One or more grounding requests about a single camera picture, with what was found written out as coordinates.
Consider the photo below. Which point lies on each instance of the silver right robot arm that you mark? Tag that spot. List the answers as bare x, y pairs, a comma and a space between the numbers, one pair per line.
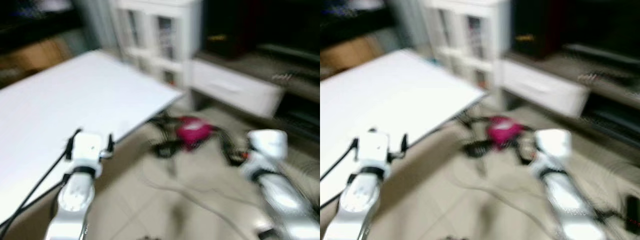
280, 196
570, 200

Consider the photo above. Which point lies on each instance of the white low drawer unit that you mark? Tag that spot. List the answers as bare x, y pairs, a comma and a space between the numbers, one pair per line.
542, 90
232, 87

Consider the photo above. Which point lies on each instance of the dark television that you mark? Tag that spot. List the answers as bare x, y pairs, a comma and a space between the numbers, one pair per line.
260, 25
575, 25

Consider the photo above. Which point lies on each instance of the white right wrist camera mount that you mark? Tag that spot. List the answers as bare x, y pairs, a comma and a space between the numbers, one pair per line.
269, 144
554, 144

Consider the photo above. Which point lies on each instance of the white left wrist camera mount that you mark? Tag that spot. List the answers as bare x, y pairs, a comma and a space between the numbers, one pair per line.
88, 149
373, 149

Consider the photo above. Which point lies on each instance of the black frame object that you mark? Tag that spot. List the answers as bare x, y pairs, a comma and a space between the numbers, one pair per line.
475, 147
165, 148

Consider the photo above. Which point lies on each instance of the brown cardboard box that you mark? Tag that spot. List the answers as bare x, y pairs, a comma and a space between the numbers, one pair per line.
35, 55
350, 55

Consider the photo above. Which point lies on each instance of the small black floor object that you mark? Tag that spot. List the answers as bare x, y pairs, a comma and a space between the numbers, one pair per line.
633, 215

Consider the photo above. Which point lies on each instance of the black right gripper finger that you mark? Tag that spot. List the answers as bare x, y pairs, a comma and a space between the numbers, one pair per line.
223, 140
520, 136

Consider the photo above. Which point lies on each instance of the grey curtain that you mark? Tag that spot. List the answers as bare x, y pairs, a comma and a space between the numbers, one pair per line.
410, 22
99, 22

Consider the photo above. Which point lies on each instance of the magenta pink object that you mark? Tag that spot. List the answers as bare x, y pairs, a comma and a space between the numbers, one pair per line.
505, 131
194, 132

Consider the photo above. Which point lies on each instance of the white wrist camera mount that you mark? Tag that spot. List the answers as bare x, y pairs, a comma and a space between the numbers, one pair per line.
554, 144
269, 144
373, 149
88, 149

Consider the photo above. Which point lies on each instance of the white glass door cabinet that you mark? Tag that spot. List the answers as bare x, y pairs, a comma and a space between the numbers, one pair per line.
155, 35
467, 35

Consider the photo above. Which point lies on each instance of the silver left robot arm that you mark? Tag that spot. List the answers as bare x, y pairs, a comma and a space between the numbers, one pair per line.
360, 196
75, 196

